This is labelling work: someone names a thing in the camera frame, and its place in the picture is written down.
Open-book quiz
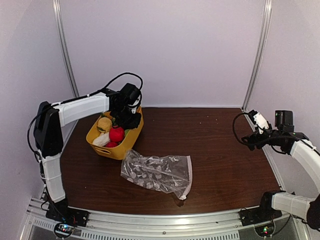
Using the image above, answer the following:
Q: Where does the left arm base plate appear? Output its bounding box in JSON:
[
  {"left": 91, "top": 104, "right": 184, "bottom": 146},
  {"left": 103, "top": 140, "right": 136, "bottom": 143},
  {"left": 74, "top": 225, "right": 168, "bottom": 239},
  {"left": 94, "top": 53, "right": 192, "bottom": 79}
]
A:
[{"left": 45, "top": 204, "right": 90, "bottom": 227}]

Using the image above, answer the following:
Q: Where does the clear zip top bag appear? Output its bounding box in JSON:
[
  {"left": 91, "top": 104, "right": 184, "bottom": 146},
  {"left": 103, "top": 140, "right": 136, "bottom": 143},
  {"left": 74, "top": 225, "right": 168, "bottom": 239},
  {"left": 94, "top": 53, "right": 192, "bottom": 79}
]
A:
[{"left": 120, "top": 149, "right": 193, "bottom": 201}]

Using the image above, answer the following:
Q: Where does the left aluminium frame post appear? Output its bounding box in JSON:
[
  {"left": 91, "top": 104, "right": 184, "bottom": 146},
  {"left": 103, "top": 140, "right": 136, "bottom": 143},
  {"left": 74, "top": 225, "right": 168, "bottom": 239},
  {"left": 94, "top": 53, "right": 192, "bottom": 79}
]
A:
[{"left": 52, "top": 0, "right": 80, "bottom": 98}]

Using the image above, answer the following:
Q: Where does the circuit board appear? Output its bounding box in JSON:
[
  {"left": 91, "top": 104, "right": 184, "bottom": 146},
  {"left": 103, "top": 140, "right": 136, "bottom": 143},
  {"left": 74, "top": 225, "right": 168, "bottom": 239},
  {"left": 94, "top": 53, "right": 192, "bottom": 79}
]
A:
[
  {"left": 254, "top": 223, "right": 275, "bottom": 238},
  {"left": 53, "top": 222, "right": 75, "bottom": 239}
]

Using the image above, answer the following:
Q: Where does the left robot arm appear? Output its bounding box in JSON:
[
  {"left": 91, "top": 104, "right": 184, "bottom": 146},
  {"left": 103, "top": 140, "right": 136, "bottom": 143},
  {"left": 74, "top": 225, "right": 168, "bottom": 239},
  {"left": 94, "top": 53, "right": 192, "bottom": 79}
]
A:
[{"left": 30, "top": 83, "right": 144, "bottom": 222}]

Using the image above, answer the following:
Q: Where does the black cable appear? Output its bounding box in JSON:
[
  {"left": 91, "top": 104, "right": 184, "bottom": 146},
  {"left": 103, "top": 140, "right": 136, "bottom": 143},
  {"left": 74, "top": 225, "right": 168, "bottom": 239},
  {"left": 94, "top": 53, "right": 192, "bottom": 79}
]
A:
[
  {"left": 99, "top": 72, "right": 144, "bottom": 96},
  {"left": 232, "top": 111, "right": 253, "bottom": 146}
]

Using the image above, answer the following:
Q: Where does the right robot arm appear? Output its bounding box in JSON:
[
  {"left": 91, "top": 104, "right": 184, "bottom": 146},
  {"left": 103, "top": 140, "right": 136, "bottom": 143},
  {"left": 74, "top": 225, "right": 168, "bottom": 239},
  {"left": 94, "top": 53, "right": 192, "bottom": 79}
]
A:
[{"left": 236, "top": 110, "right": 320, "bottom": 231}]

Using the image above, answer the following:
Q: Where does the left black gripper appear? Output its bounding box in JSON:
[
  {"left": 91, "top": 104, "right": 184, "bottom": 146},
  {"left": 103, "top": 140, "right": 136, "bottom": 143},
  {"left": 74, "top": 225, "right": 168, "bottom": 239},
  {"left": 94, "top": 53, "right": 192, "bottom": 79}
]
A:
[{"left": 113, "top": 105, "right": 142, "bottom": 129}]

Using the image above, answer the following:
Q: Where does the right black cable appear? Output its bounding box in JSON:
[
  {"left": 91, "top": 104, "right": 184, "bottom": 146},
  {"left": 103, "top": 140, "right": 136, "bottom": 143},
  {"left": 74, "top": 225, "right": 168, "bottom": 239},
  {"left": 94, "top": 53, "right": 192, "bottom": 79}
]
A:
[{"left": 232, "top": 111, "right": 253, "bottom": 146}]

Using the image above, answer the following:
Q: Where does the right aluminium frame post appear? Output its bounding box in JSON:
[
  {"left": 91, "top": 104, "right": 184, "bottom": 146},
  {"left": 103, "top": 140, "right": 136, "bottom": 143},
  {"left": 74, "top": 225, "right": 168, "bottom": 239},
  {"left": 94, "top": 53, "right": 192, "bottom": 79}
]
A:
[{"left": 241, "top": 0, "right": 273, "bottom": 111}]

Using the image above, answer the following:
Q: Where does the right circuit board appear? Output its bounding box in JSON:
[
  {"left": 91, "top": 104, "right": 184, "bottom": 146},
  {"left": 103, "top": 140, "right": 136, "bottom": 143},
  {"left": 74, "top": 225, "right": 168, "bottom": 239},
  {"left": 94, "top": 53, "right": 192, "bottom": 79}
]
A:
[{"left": 254, "top": 223, "right": 275, "bottom": 238}]

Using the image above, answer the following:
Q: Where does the left circuit board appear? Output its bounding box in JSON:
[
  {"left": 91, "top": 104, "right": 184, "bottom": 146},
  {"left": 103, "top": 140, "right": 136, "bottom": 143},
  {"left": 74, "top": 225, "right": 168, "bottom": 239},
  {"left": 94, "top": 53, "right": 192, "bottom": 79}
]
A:
[{"left": 53, "top": 222, "right": 75, "bottom": 239}]

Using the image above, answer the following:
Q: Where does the small red plush fruit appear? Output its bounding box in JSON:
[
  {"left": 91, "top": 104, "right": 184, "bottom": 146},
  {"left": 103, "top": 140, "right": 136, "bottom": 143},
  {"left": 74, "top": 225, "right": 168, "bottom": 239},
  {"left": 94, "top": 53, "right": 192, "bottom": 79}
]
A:
[{"left": 104, "top": 141, "right": 119, "bottom": 148}]

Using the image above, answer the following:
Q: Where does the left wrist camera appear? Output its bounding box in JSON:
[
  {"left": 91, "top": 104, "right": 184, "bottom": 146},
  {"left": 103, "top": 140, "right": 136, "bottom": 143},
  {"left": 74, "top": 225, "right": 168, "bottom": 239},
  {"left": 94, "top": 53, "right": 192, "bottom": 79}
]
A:
[{"left": 128, "top": 95, "right": 142, "bottom": 114}]

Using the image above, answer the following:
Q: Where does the red plush apple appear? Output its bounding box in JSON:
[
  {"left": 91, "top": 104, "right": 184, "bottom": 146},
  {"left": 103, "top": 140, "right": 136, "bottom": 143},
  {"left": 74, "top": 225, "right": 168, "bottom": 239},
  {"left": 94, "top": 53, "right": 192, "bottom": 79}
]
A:
[{"left": 109, "top": 126, "right": 125, "bottom": 143}]

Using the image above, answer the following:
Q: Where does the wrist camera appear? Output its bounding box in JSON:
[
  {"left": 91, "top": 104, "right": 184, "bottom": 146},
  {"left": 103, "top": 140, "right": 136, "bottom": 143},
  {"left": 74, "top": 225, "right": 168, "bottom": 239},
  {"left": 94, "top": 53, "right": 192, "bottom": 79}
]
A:
[
  {"left": 248, "top": 110, "right": 271, "bottom": 135},
  {"left": 128, "top": 95, "right": 142, "bottom": 114}
]

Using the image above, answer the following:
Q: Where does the yellow plastic basket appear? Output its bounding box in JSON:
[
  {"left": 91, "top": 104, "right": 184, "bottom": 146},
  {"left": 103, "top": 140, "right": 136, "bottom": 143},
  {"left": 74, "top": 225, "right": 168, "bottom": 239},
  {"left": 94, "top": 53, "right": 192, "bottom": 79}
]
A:
[{"left": 86, "top": 106, "right": 144, "bottom": 160}]

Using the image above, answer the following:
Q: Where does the front aluminium rail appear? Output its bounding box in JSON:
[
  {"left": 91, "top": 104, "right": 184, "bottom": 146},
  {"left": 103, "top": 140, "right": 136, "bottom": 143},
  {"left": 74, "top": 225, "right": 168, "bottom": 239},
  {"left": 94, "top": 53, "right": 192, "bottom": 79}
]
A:
[{"left": 18, "top": 198, "right": 311, "bottom": 240}]

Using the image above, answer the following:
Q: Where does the aluminium frame post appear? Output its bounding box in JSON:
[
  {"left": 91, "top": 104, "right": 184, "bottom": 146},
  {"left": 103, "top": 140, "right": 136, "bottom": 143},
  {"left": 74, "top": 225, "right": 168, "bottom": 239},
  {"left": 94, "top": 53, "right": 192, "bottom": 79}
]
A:
[
  {"left": 241, "top": 0, "right": 273, "bottom": 111},
  {"left": 52, "top": 0, "right": 80, "bottom": 98}
]

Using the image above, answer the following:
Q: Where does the yellow plush burger bun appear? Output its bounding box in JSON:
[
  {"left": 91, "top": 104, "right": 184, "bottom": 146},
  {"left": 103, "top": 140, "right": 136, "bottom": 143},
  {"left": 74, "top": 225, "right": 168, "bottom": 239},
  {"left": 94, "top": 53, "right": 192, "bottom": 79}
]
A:
[{"left": 97, "top": 117, "right": 113, "bottom": 133}]

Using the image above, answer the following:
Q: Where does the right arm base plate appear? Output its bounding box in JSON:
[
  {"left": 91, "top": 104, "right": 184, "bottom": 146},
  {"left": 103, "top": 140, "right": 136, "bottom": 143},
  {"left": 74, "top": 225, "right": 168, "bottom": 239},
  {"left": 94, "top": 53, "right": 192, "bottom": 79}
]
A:
[{"left": 238, "top": 206, "right": 283, "bottom": 227}]

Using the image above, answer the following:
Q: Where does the left black cable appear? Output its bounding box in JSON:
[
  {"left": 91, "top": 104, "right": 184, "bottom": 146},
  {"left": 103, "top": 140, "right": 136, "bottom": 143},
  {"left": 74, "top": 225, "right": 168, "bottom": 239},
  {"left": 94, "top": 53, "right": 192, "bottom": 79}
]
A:
[{"left": 99, "top": 72, "right": 144, "bottom": 96}]

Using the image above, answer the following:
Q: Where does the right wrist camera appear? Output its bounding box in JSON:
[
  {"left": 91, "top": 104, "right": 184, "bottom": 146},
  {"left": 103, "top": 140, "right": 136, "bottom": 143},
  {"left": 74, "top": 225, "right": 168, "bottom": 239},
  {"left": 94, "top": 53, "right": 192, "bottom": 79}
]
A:
[{"left": 248, "top": 110, "right": 271, "bottom": 135}]

